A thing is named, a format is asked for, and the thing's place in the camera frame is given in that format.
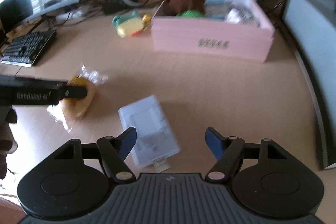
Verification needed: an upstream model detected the pink open cardboard box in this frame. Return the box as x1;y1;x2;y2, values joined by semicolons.
151;0;275;63

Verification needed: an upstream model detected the right computer monitor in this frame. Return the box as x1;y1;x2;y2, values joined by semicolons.
280;0;335;169

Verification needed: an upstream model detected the white paper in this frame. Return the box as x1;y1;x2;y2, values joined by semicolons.
224;1;260;28

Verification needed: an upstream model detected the person's left hand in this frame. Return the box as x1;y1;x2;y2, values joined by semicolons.
0;106;18;179

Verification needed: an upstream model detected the black keyboard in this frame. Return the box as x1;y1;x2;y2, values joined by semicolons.
1;30;57;68

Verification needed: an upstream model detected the brown hair green doll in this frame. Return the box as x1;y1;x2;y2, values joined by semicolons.
162;0;206;18

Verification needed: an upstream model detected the packaged yellow bread bun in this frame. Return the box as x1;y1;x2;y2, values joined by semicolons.
46;63;109;133

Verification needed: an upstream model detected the teal plastic toy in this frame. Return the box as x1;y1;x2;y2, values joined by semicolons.
112;11;141;28

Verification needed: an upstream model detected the blue white mask packet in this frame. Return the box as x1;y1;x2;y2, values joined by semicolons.
205;0;235;20

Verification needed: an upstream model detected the yellow toy block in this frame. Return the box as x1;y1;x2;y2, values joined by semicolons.
116;14;151;38

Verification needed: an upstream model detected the white power adapter box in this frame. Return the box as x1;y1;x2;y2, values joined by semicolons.
118;95;181;173

